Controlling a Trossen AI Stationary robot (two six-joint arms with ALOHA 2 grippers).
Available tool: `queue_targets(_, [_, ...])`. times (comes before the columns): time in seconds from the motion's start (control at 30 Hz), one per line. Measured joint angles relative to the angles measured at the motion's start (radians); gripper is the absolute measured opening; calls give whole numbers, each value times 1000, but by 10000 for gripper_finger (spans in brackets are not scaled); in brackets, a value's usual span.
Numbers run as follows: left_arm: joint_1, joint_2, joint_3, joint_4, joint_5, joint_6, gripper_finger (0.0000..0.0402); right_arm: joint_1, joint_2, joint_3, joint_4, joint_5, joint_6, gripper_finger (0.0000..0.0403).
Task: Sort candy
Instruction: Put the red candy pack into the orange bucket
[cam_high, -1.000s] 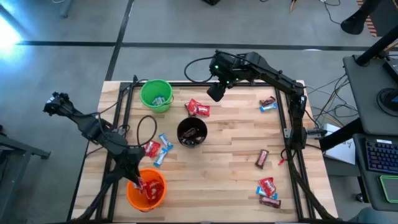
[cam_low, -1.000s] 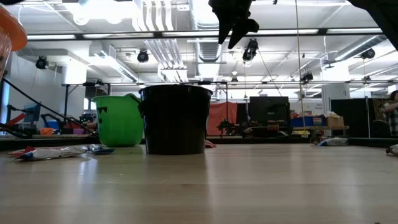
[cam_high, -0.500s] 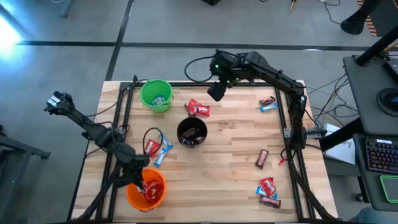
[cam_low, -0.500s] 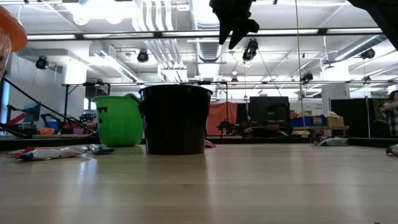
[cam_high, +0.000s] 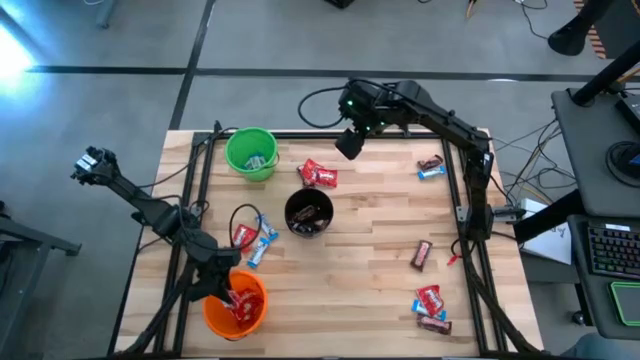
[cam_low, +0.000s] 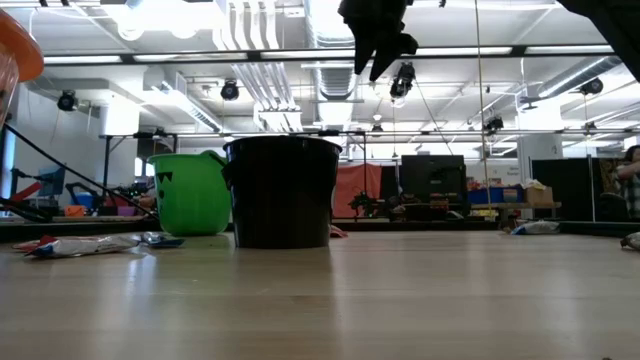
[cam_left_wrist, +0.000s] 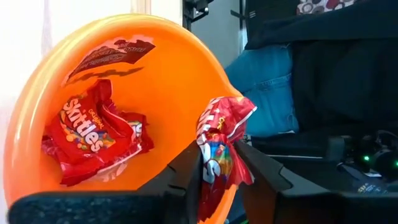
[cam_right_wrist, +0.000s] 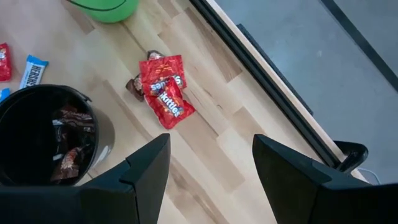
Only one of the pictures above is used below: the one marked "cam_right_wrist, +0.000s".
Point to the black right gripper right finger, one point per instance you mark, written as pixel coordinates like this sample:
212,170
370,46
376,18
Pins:
298,193

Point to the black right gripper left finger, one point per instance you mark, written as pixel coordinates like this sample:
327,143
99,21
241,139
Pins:
130,193

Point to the red Skittles packet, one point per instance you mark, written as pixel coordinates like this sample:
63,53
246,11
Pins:
171,107
4,62
161,70

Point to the black plastic bucket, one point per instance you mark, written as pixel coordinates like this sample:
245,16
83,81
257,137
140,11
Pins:
28,124

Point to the white blue Hershey's bar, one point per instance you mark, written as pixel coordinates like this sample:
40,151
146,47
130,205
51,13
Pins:
33,73
3,94

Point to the green plastic bucket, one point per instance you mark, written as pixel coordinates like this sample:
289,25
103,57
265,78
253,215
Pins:
105,11

